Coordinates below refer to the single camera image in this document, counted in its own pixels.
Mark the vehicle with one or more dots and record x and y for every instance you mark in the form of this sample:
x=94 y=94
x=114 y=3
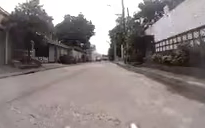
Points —
x=98 y=59

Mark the grey concrete road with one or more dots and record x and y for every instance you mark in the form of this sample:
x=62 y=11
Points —
x=90 y=93

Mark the dark bush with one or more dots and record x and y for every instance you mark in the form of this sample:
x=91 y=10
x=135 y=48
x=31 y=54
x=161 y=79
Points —
x=66 y=59

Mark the utility pole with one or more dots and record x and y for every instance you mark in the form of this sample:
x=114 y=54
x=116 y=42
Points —
x=123 y=30

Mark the large dark tree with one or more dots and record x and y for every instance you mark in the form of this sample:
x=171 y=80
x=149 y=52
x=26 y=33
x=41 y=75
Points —
x=75 y=30

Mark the row of bushes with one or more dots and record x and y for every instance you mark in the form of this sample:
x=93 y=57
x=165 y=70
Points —
x=171 y=57

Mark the group of trees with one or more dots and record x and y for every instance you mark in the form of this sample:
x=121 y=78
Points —
x=150 y=13

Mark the leafy tree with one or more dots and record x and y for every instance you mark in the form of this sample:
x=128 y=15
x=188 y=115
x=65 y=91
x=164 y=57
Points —
x=28 y=23

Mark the lattice block fence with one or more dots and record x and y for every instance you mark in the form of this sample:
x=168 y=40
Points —
x=190 y=36

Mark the grey sidewalk with kerb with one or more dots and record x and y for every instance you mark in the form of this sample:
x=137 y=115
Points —
x=6 y=70

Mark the low wall with roof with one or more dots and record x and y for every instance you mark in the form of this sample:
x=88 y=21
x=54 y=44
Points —
x=61 y=51

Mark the white building wall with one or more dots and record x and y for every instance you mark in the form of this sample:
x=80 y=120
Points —
x=186 y=18

